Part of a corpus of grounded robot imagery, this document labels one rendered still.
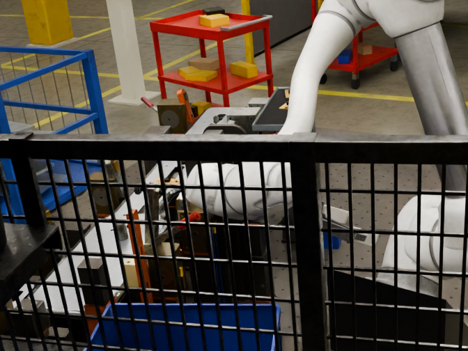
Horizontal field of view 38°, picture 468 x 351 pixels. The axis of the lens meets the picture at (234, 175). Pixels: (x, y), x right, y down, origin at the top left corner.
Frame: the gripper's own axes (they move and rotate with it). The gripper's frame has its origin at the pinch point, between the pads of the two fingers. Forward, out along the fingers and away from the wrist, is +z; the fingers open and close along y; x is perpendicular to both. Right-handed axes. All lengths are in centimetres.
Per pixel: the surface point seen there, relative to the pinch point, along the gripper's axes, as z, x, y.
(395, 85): 255, 42, -392
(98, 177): -44, -22, -69
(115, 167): -41, -17, -65
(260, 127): -8, 9, -51
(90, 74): -18, -20, -290
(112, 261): -44, -30, -26
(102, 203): -40, -29, -67
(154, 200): -42.6, -9.6, -14.3
